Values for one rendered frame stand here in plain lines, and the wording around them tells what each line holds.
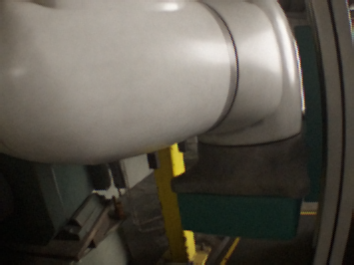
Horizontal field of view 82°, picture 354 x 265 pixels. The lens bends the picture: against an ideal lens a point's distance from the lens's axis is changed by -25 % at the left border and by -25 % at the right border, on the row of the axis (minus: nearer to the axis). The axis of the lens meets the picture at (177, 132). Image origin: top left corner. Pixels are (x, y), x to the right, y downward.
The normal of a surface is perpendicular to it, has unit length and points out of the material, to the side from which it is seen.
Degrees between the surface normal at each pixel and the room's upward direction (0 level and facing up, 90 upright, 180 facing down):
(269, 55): 89
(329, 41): 90
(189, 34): 76
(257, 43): 82
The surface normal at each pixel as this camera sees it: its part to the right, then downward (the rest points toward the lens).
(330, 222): -0.50, 0.22
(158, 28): 0.55, -0.16
